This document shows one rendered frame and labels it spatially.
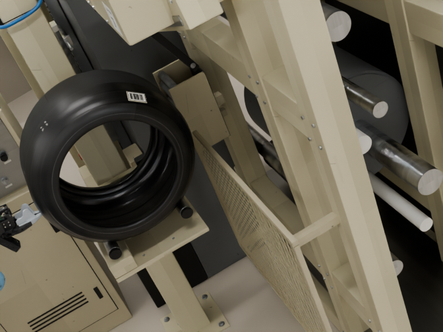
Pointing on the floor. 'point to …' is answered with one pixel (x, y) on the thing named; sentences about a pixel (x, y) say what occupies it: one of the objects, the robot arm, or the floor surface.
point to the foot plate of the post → (217, 321)
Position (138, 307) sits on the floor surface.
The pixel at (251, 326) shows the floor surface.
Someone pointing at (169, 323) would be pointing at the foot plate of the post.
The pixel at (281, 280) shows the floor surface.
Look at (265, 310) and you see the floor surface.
